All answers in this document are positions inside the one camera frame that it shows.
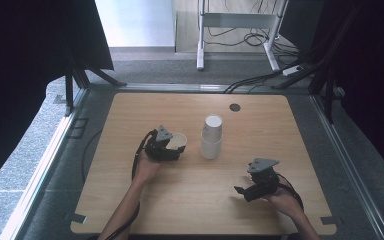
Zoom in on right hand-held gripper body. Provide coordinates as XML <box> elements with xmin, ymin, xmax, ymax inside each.
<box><xmin>246</xmin><ymin>157</ymin><xmax>281</xmax><ymax>202</ymax></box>

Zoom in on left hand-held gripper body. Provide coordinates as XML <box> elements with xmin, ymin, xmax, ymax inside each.
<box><xmin>144</xmin><ymin>124</ymin><xmax>186</xmax><ymax>163</ymax></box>

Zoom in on white paper cup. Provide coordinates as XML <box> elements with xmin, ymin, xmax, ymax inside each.
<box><xmin>201</xmin><ymin>113</ymin><xmax>224</xmax><ymax>144</ymax></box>
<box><xmin>165</xmin><ymin>132</ymin><xmax>188</xmax><ymax>151</ymax></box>
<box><xmin>199</xmin><ymin>133</ymin><xmax>223</xmax><ymax>160</ymax></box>

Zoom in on person's left hand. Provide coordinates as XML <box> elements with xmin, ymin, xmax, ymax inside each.
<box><xmin>134</xmin><ymin>150</ymin><xmax>163</xmax><ymax>185</ymax></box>

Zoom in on person's right hand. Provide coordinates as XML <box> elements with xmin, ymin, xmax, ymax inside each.
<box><xmin>262</xmin><ymin>185</ymin><xmax>304</xmax><ymax>220</ymax></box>

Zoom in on black metal stand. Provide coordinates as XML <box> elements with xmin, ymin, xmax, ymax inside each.
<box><xmin>64</xmin><ymin>49</ymin><xmax>128</xmax><ymax>117</ymax></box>
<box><xmin>272</xmin><ymin>0</ymin><xmax>368</xmax><ymax>124</ymax></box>

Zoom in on white power strip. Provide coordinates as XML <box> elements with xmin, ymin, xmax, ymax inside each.
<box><xmin>281</xmin><ymin>65</ymin><xmax>304</xmax><ymax>77</ymax></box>

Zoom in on black curtain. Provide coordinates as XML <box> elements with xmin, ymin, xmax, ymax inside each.
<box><xmin>0</xmin><ymin>0</ymin><xmax>115</xmax><ymax>196</ymax></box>
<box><xmin>308</xmin><ymin>0</ymin><xmax>384</xmax><ymax>186</ymax></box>

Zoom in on right hand-held gripper black cable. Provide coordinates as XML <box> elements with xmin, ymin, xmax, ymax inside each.
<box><xmin>276</xmin><ymin>173</ymin><xmax>305</xmax><ymax>213</ymax></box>

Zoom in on aluminium floor rail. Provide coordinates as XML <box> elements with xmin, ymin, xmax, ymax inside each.
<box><xmin>0</xmin><ymin>87</ymin><xmax>91</xmax><ymax>240</ymax></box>
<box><xmin>309</xmin><ymin>94</ymin><xmax>384</xmax><ymax>240</ymax></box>

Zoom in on black floor cables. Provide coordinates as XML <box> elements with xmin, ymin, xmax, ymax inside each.
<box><xmin>203</xmin><ymin>0</ymin><xmax>311</xmax><ymax>94</ymax></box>

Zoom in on white metal desk frame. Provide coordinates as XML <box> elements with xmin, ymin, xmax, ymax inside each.
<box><xmin>196</xmin><ymin>0</ymin><xmax>289</xmax><ymax>72</ymax></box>

